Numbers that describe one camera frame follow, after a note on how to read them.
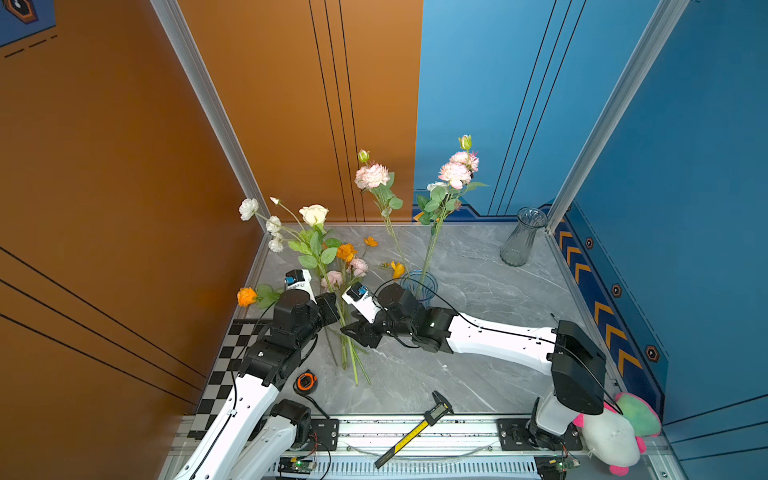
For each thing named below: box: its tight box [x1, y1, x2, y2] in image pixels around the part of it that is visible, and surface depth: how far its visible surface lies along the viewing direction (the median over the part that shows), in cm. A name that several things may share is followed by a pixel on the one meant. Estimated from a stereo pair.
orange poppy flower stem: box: [361, 236, 405, 279], surface depth 108 cm
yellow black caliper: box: [374, 390, 454, 469], surface depth 77 cm
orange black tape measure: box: [296, 369, 319, 394], surface depth 81 cm
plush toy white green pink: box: [573, 392, 662, 476], surface depth 70 cm
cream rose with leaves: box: [288, 204, 343, 295], surface depth 78 cm
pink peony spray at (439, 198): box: [417, 134, 490, 288], surface depth 71 cm
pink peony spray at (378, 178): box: [354, 149, 409, 268], surface depth 73 cm
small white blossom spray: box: [239, 196, 306, 253], surface depth 81 cm
